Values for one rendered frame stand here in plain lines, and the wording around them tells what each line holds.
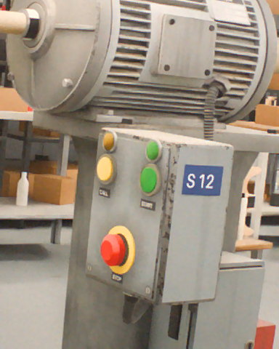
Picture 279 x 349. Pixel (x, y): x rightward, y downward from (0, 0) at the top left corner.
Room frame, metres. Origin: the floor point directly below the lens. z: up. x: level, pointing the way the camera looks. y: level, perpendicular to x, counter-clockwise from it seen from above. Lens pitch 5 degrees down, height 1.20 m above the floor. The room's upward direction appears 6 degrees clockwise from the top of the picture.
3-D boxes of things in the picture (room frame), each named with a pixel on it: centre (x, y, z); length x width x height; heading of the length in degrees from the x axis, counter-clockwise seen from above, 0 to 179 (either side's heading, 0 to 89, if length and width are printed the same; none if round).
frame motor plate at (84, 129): (1.58, -0.04, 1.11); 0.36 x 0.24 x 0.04; 128
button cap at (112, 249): (1.20, 0.01, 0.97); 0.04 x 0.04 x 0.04; 38
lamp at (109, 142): (1.24, 0.04, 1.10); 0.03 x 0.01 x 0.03; 38
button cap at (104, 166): (1.24, 0.04, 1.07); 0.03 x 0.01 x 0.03; 38
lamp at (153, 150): (1.16, -0.01, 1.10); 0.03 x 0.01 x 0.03; 38
